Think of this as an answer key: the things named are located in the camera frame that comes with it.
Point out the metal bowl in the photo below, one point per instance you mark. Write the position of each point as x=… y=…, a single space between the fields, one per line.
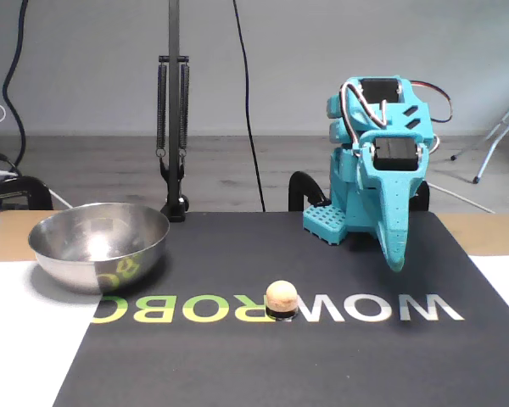
x=97 y=246

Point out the white tripod legs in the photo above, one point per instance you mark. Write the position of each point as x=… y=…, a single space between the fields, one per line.
x=487 y=159

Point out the black WOWROBO mat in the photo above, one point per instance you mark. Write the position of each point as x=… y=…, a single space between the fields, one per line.
x=237 y=360

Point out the beige wooden ball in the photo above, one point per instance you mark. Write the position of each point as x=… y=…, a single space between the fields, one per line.
x=282 y=294

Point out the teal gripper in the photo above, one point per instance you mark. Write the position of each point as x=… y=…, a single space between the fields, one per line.
x=394 y=183

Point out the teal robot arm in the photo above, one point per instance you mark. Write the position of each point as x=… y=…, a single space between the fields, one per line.
x=343 y=203

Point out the black table clamp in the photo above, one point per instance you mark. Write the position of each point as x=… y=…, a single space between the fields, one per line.
x=422 y=197
x=299 y=182
x=25 y=184

